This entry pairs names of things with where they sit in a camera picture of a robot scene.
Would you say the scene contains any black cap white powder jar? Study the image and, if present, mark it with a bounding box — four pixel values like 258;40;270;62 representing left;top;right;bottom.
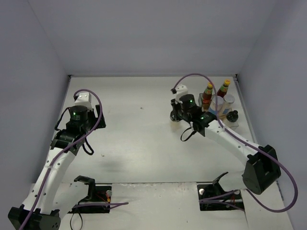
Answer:
170;111;181;122

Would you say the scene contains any red sauce bottle yellow cap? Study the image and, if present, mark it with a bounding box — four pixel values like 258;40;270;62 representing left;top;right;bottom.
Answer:
202;83;213;110

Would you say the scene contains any silver lid jar blue label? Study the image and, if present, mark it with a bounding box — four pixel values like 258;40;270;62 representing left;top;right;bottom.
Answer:
208;96;224;115

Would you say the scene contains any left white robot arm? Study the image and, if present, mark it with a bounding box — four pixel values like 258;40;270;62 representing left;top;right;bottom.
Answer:
8;105;106;230

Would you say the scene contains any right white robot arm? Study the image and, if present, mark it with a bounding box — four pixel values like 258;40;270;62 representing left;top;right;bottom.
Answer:
170;94;281;197

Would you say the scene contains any clear tiered organizer tray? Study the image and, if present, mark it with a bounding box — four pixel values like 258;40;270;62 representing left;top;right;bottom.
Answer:
198;93;236;130

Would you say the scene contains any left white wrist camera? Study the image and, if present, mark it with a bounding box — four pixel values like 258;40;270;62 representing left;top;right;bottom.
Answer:
74;92;92;110

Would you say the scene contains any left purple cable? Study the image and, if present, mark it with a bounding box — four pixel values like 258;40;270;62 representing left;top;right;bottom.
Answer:
16;89;129;230

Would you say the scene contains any purple cable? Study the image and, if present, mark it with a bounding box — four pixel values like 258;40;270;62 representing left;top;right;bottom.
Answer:
16;89;129;230
173;73;298;213

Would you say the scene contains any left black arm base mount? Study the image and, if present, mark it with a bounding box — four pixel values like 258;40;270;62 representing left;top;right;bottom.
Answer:
69;175;112;214

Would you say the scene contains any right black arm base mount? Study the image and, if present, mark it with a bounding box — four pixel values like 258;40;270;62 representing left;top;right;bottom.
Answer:
197;172;245;211

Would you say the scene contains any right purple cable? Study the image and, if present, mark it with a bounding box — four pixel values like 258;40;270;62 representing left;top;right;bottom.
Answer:
173;73;298;213

